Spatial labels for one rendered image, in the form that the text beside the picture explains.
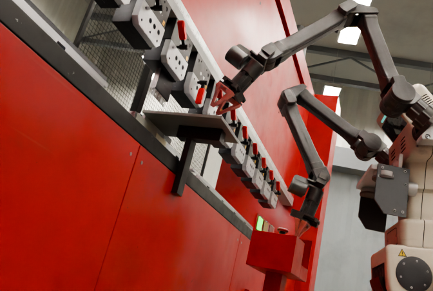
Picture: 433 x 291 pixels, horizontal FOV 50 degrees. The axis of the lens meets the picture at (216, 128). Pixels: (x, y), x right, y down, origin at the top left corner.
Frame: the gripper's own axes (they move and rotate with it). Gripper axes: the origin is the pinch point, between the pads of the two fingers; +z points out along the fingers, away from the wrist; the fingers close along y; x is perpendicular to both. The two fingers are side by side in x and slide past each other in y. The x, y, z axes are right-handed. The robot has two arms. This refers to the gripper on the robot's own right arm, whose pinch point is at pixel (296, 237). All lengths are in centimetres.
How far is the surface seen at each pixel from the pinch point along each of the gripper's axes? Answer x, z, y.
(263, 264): 15.4, 13.9, 1.6
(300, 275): 4.1, 11.5, -7.8
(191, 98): 36, -28, 45
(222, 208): 9.1, 1.5, 27.9
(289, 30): -60, -121, 75
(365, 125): -735, -335, 202
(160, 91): 54, -22, 44
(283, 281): 6.2, 16.0, -3.7
